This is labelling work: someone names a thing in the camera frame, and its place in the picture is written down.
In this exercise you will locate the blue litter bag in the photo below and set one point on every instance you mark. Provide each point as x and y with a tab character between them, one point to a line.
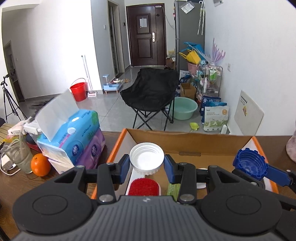
185	78

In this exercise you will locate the white mop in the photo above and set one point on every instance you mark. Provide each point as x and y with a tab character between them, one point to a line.
92	94

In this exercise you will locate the red bucket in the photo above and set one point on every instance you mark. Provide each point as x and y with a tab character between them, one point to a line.
78	91

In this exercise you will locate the purple feathery decoration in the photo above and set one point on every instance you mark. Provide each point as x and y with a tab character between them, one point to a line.
216	54

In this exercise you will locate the green wash basin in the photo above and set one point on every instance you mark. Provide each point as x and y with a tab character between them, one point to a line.
185	109

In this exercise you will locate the black and white appliance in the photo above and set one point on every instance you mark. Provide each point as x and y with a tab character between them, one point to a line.
31	128

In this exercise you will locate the stack of blue bags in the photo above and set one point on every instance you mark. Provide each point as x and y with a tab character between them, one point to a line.
210	102

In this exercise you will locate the blue bottle cap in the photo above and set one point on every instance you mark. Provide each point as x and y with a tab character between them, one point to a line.
249	162

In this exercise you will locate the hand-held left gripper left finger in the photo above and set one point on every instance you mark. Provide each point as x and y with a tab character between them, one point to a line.
124	165

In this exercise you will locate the black camera tripod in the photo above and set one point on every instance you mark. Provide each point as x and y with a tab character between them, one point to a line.
3	83

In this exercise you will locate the clear plastic cup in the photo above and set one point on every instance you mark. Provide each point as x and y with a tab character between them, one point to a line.
20	160

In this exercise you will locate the pink bucket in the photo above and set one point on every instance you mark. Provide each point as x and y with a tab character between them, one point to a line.
193	68

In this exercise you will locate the metal rack cart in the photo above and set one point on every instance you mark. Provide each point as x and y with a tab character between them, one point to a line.
211	78

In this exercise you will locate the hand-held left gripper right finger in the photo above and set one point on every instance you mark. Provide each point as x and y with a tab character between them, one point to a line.
170	168

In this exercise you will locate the green spray bottle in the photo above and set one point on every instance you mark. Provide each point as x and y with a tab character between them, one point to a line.
173	190

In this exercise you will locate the wall electrical panel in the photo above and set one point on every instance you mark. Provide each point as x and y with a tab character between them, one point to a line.
219	1

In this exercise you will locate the dark brown door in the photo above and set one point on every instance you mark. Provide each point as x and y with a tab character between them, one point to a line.
145	48

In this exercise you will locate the brown cardboard box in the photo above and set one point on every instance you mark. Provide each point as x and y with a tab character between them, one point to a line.
187	91

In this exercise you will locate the orange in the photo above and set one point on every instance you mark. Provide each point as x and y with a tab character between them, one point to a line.
40	165

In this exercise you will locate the wall socket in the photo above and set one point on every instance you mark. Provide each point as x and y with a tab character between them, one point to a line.
229	67

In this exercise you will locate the blue tissue pack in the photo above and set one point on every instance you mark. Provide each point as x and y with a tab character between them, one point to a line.
81	125

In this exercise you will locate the red cardboard box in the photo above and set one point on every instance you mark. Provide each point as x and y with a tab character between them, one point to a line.
208	143

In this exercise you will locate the purple tissue pack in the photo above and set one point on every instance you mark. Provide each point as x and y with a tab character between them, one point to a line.
94	148

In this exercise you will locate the white and green bag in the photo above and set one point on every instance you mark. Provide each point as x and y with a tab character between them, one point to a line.
216	119

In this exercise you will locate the clear wrapped tissue pack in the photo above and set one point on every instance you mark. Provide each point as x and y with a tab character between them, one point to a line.
53	151

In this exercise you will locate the grey refrigerator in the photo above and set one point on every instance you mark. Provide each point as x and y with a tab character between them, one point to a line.
187	30

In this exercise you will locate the black folding chair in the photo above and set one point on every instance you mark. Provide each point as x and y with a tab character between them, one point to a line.
152	90

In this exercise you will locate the white and red lint brush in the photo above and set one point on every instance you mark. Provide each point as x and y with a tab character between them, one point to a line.
142	187

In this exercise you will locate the wooden slat chair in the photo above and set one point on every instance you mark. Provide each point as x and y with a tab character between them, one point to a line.
4	134

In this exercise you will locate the clear folded umbrella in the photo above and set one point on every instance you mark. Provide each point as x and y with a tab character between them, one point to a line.
203	18

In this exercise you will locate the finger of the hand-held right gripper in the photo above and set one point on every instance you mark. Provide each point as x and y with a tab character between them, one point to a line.
278	175
254	182

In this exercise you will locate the blue pet feeder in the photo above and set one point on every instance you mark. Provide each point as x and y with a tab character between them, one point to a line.
112	88

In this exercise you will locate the pink stone vase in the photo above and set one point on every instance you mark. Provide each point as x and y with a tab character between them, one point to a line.
291	146

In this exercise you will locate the yellow green scoop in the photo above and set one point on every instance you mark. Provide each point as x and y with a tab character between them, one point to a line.
194	126

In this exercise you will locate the tall white bottle cap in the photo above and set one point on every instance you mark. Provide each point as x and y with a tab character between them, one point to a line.
145	157

